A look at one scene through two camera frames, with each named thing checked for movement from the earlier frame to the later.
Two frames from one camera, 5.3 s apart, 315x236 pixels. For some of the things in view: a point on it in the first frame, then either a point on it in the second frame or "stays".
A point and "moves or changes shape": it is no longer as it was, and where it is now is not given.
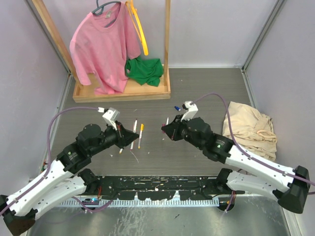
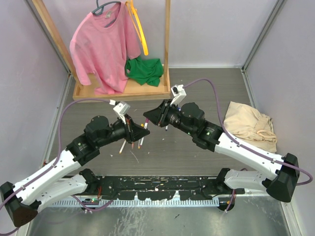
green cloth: [144, 71] stays
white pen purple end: [134, 131] moves or changes shape
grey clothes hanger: [101, 7] stays
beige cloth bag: [251, 130] stays
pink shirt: [101, 45] stays
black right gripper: [172, 130] → [158, 115]
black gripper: [110, 116] → [121, 108]
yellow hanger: [137, 23] stays
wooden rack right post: [167, 27] stays
